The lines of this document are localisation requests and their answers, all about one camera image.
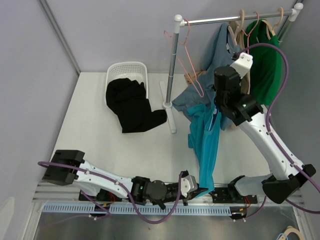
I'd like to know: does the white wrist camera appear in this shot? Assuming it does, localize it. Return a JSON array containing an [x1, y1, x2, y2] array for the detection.
[[180, 175, 199, 198], [230, 52, 253, 79]]

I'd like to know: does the grey wall corner profile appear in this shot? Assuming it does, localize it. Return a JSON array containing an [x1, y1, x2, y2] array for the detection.
[[37, 0, 81, 77]]

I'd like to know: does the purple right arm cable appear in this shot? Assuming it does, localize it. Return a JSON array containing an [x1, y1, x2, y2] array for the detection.
[[236, 42, 320, 221]]

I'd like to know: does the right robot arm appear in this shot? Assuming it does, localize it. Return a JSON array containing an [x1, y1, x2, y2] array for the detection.
[[212, 65, 316, 204]]

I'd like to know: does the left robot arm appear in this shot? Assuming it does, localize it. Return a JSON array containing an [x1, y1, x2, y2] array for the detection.
[[40, 149, 207, 210]]

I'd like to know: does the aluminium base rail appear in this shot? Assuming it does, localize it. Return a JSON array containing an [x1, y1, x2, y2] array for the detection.
[[32, 182, 305, 207]]

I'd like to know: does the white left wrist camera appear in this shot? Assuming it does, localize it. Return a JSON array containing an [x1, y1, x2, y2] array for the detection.
[[180, 175, 199, 198]]

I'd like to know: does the white perforated plastic basket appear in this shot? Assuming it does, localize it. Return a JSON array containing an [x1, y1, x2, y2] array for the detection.
[[105, 61, 151, 112]]

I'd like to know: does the light blue wire hanger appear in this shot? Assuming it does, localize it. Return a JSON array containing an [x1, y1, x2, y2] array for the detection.
[[205, 98, 219, 132]]

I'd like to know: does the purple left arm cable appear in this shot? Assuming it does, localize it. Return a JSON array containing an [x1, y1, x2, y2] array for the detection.
[[37, 161, 185, 225]]

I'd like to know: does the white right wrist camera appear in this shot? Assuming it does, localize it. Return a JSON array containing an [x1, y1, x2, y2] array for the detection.
[[230, 52, 253, 79]]

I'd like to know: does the beige hanger on floor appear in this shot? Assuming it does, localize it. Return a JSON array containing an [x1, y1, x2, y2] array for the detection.
[[276, 226, 305, 240]]

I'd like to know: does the white slotted cable duct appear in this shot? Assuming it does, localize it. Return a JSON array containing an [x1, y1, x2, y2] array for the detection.
[[42, 203, 232, 216]]

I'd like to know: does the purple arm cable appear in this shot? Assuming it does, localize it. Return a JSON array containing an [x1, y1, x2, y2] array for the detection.
[[37, 161, 185, 225], [236, 42, 320, 221]]

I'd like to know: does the beige t shirt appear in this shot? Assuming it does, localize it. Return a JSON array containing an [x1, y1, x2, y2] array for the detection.
[[184, 20, 252, 131]]

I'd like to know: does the green t shirt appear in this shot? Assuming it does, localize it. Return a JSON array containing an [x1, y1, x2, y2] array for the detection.
[[243, 19, 282, 106]]

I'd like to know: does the grey blue t shirt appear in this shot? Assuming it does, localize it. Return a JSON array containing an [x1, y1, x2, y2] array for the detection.
[[172, 23, 240, 133]]

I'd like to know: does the teal t shirt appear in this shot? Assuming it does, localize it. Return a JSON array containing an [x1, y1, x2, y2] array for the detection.
[[187, 104, 222, 194]]

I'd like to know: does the silver white clothes rack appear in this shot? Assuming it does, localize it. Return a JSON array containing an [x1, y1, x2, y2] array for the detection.
[[159, 0, 304, 134]]

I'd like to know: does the black t shirt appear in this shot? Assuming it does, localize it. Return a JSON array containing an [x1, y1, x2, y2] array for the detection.
[[105, 78, 167, 134]]

